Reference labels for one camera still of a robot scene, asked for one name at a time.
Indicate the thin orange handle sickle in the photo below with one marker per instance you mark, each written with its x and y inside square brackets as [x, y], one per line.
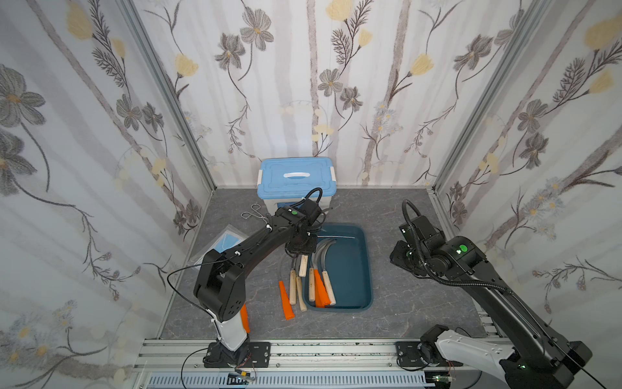
[318, 277]

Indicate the bagged blue face masks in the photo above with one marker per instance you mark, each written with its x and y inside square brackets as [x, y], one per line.
[229, 237]

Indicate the wooden handle sickle group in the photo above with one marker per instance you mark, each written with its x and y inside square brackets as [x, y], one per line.
[312, 281]

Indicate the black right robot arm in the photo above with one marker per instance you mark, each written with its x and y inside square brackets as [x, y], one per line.
[536, 355]

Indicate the white storage box blue lid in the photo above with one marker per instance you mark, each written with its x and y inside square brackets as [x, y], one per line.
[283, 181]

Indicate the orange handle sickle group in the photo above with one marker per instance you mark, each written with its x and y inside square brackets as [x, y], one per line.
[320, 295]

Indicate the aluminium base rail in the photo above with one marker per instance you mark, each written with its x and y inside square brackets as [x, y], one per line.
[358, 363]

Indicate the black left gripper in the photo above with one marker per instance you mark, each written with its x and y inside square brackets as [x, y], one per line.
[301, 244]

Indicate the wooden handle sickle beside bin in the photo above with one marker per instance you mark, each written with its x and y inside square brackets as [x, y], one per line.
[300, 295]

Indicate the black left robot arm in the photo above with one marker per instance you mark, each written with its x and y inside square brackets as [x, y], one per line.
[220, 287]

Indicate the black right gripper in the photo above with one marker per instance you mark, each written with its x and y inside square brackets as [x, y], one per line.
[403, 255]

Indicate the orange handle sickle far left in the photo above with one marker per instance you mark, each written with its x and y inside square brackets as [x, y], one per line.
[245, 319]

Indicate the teal plastic storage bin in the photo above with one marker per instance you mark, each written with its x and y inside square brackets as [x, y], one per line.
[349, 268]

